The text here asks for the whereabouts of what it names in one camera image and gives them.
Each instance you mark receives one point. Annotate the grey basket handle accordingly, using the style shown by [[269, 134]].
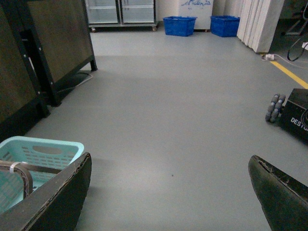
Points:
[[23, 170]]

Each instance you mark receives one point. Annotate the white folding partition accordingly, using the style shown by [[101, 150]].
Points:
[[258, 22]]

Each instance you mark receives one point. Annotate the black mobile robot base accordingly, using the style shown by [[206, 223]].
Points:
[[294, 118]]

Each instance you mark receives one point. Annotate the blue plastic crate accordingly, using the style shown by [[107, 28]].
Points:
[[179, 26], [224, 25]]

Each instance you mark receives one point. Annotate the right blue plastic crate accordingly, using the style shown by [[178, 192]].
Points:
[[224, 25]]

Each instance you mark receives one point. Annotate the grey omni wheel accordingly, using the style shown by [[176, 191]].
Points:
[[275, 107]]

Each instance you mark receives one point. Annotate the dark wooden display stand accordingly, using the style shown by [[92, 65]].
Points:
[[43, 45]]

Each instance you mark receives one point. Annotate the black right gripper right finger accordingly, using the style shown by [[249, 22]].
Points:
[[283, 199]]

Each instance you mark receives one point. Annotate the light blue plastic basket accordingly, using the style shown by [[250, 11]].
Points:
[[48, 153]]

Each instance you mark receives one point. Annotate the white power strip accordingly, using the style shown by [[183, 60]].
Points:
[[269, 57]]

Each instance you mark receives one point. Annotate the glass door refrigerator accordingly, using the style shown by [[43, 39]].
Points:
[[121, 13]]

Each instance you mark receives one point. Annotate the left blue plastic crate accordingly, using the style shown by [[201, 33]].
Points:
[[179, 26]]

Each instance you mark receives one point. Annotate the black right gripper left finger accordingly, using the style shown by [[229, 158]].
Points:
[[56, 205]]

